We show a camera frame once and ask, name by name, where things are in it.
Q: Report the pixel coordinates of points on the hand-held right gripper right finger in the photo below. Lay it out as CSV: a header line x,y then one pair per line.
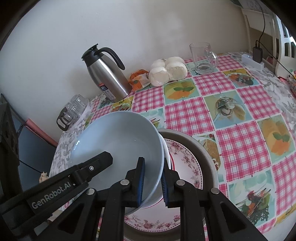
x,y
164,190

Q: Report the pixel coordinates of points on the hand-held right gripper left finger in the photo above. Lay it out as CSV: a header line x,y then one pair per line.
x,y
141,185

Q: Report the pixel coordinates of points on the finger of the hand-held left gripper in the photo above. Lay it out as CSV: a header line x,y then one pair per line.
x,y
57,192

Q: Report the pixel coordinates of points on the red-rimmed strawberry bowl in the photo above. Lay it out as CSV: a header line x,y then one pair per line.
x,y
171,165

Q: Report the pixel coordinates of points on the floral round plate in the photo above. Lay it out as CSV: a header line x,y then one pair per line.
x,y
185,162

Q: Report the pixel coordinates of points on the light blue bowl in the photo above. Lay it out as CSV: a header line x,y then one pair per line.
x,y
115,139

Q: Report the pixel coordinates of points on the tan crumpled paper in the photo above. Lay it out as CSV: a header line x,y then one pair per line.
x,y
43,178

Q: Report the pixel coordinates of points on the faceted glass mug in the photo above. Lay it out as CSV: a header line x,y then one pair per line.
x,y
74,109

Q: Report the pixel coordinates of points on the pink checked tablecloth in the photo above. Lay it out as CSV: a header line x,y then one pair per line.
x,y
185,115

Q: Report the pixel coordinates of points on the orange snack packet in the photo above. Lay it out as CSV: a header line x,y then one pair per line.
x,y
138,81

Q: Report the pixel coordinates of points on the stainless steel thermos jug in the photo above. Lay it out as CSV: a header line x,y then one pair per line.
x,y
108,78

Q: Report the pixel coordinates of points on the bag of white steamed buns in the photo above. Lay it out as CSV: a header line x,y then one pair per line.
x,y
166,71

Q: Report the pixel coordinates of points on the clear glass mug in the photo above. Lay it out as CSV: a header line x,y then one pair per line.
x,y
201,67

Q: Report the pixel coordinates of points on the white power strip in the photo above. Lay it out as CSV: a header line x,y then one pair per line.
x,y
248,59

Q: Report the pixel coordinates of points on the black charger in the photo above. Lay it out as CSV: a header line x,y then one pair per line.
x,y
257,54

